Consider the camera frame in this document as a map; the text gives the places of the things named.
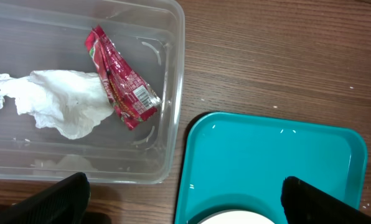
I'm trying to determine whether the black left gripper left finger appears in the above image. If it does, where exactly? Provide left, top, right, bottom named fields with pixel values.
left=0, top=172, right=90, bottom=224

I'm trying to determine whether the large pink plate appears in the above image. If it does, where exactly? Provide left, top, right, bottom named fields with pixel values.
left=198, top=210, right=275, bottom=224

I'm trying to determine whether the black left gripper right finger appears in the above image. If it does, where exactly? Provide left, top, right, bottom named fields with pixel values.
left=281, top=176, right=371, bottom=224

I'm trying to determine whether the clear plastic bin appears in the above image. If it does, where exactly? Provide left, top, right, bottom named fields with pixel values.
left=0, top=0, right=185, bottom=184

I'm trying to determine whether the white paper napkin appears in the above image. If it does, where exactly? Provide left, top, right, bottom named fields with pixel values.
left=0, top=70, right=113, bottom=140

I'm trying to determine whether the red snack wrapper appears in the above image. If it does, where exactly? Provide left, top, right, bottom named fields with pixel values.
left=84, top=26, right=162, bottom=130

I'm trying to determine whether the teal serving tray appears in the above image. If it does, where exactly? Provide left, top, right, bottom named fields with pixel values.
left=174, top=112, right=368, bottom=223

